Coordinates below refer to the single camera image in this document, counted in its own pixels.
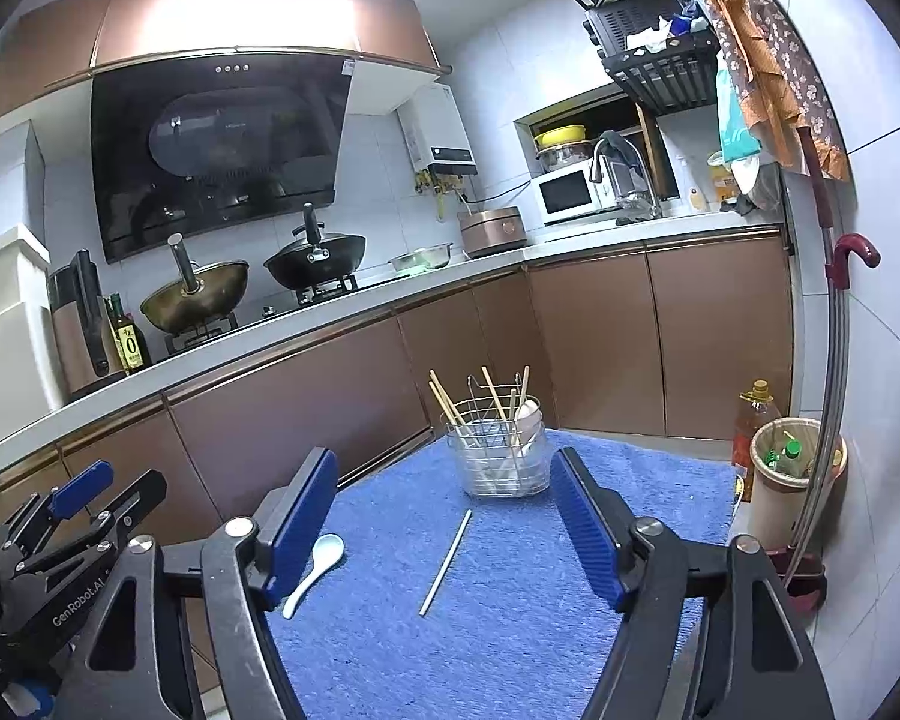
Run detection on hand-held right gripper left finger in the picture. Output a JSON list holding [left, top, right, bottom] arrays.
[[49, 447, 340, 720]]

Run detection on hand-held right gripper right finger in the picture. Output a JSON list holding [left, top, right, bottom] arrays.
[[550, 447, 835, 720]]

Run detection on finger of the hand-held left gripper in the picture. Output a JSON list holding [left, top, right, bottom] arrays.
[[4, 469, 168, 578], [0, 460, 115, 557]]

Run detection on white ceramic spoon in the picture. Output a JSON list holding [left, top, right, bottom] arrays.
[[281, 534, 345, 620], [514, 399, 545, 458]]

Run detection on wire utensil holder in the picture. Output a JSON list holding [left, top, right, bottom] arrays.
[[444, 375, 554, 498]]

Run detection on brown thermos jug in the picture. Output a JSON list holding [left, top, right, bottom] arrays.
[[47, 249, 125, 398]]

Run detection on dark oil bottle yellow label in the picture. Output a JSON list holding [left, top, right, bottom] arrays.
[[107, 294, 153, 376]]

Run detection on blue towel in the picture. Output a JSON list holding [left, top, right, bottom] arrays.
[[259, 427, 737, 720]]

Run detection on white appliance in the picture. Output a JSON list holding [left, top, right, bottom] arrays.
[[0, 223, 68, 458]]

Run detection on black gas stove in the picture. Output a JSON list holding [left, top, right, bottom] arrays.
[[161, 274, 361, 357]]

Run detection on beige bucket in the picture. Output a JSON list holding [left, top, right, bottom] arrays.
[[750, 418, 845, 552]]

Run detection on brass wok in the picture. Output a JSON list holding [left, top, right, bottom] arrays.
[[140, 234, 250, 336]]

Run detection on green capped bottle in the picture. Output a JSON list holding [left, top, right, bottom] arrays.
[[765, 439, 807, 477]]

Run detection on dark red floor stand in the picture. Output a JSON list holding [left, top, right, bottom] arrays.
[[765, 549, 827, 614]]

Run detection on brown base cabinets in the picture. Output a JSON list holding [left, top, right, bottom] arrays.
[[0, 234, 796, 616]]

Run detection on black wok with lid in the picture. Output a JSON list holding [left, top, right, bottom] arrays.
[[264, 202, 367, 290]]

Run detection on steel bowl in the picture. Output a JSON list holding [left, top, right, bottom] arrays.
[[388, 242, 453, 275]]

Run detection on white kitchen countertop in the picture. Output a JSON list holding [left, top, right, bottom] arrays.
[[0, 214, 788, 466]]

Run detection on brown rice cooker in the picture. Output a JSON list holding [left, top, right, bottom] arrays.
[[457, 206, 528, 258]]

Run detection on white microwave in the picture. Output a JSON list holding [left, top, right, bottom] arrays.
[[534, 165, 620, 226]]

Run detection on black glass range hood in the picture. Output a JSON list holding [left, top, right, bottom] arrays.
[[90, 51, 361, 265]]

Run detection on clear plastic jug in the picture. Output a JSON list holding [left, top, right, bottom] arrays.
[[589, 131, 661, 222]]

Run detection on yellow gas valve pipes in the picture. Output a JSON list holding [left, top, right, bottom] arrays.
[[414, 172, 488, 222]]

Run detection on yellow box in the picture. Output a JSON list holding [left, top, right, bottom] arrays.
[[709, 161, 743, 203]]

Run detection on wooden cutting board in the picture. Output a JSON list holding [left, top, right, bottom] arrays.
[[636, 101, 680, 203]]

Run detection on yellow bowl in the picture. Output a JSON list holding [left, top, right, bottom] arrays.
[[534, 125, 590, 152]]

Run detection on white water heater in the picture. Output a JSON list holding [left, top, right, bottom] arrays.
[[397, 82, 475, 179]]

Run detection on dark red pole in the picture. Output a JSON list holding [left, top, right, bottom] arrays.
[[795, 126, 833, 271]]

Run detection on teal plastic bag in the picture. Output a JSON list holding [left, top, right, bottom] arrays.
[[715, 67, 762, 166]]

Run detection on brown hood canopy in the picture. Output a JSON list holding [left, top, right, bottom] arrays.
[[0, 0, 451, 147]]

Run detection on white rag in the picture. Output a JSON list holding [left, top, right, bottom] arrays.
[[626, 15, 680, 53]]

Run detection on floral brown apron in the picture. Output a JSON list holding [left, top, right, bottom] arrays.
[[671, 0, 852, 181]]

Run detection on umbrella with red handle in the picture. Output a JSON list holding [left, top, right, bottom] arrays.
[[784, 234, 882, 582]]

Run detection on black wall rack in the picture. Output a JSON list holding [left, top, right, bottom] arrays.
[[557, 0, 723, 117]]

